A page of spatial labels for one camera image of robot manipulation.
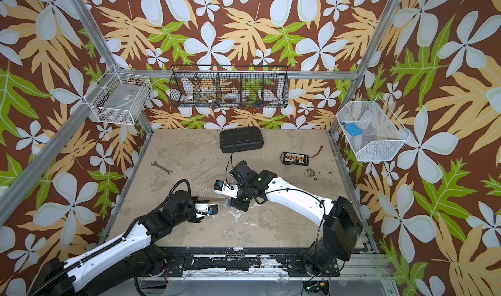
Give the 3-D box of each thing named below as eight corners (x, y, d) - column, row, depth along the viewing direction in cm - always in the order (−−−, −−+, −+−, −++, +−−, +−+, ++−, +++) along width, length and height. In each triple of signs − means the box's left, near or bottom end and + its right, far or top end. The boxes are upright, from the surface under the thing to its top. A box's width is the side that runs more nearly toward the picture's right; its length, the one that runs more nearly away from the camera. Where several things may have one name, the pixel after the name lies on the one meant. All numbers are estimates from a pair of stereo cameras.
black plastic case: (219, 152, 111) (218, 146, 107) (221, 134, 121) (220, 127, 116) (262, 152, 111) (263, 146, 107) (261, 134, 121) (262, 127, 116)
